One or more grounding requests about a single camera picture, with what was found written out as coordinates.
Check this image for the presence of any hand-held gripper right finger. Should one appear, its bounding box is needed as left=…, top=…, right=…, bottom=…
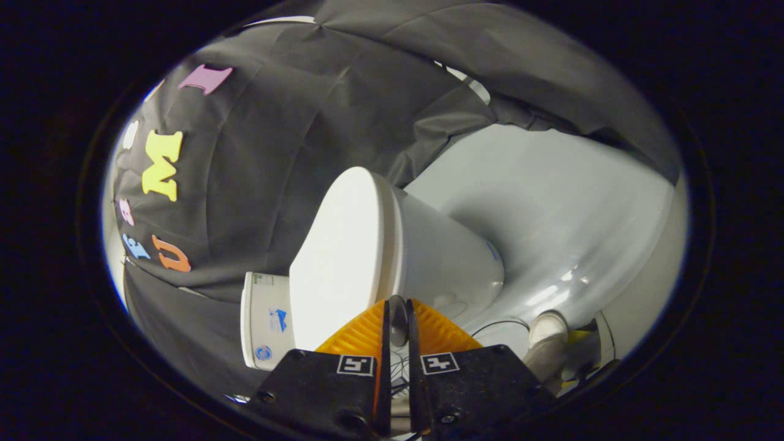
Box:
left=406, top=298, right=556, bottom=437

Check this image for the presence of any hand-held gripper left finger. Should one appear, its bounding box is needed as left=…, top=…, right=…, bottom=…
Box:
left=248, top=298, right=393, bottom=439

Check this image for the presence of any white toilet lid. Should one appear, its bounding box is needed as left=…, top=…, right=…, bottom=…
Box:
left=289, top=167, right=410, bottom=351

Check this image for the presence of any white toilet tank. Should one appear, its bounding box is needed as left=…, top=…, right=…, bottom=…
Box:
left=240, top=271, right=296, bottom=372

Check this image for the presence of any white toilet bowl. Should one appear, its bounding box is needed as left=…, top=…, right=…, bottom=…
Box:
left=392, top=187, right=506, bottom=335

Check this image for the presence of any person's grey trouser leg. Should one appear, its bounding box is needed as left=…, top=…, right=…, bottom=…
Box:
left=524, top=340, right=568, bottom=396

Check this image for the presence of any person's white shoe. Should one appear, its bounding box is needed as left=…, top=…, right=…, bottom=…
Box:
left=528, top=311, right=570, bottom=347

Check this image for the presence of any black backdrop cloth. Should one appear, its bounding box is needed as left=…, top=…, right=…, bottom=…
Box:
left=113, top=0, right=682, bottom=399

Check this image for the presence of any thin black cable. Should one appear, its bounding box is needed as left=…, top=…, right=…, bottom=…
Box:
left=470, top=317, right=531, bottom=339

